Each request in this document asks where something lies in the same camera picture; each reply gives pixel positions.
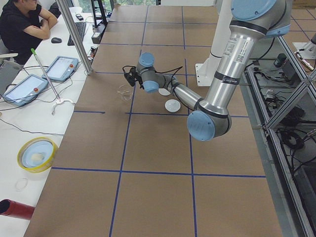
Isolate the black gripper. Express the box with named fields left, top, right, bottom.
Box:
left=133, top=71, right=144, bottom=89

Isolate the clear glass funnel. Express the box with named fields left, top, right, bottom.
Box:
left=118, top=84, right=133, bottom=101

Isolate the white ceramic lid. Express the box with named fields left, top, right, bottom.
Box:
left=164, top=99, right=181, bottom=113

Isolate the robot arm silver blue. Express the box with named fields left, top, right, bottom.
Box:
left=132, top=0, right=292, bottom=141

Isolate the white enamel mug blue rim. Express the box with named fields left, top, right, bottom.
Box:
left=158, top=88, right=170, bottom=96

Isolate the black keyboard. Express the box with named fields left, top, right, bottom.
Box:
left=67, top=21, right=87, bottom=46

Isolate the blue teach pendant far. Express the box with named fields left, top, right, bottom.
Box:
left=45, top=56, right=79, bottom=82

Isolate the blue teach pendant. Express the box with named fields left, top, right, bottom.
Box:
left=45, top=56, right=79, bottom=82
left=3, top=74, right=48, bottom=107

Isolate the white hook clamp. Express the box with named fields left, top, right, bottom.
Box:
left=51, top=98, right=75, bottom=115

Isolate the black computer mouse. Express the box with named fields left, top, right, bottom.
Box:
left=51, top=37, right=62, bottom=43

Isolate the blue teach pendant near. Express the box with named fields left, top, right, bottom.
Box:
left=3, top=74, right=48, bottom=107

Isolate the metal rod green tip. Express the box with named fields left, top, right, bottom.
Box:
left=31, top=48, right=61, bottom=101

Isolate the seated person black shirt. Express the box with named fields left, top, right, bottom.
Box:
left=0, top=0, right=57, bottom=65

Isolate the yellow tape roll with bowl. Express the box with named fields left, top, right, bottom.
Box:
left=17, top=137, right=58, bottom=173

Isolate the red cylinder tube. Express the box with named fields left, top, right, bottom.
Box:
left=0, top=199, right=35, bottom=220

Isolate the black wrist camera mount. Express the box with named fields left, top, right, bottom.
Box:
left=122, top=65, right=136, bottom=87

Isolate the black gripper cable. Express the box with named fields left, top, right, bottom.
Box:
left=153, top=65, right=183, bottom=89

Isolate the aluminium frame post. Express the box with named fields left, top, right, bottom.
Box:
left=56, top=0, right=93, bottom=75

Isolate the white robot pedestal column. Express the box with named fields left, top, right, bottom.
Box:
left=196, top=0, right=232, bottom=86

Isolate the clear tape ring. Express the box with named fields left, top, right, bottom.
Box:
left=15, top=178, right=29, bottom=191

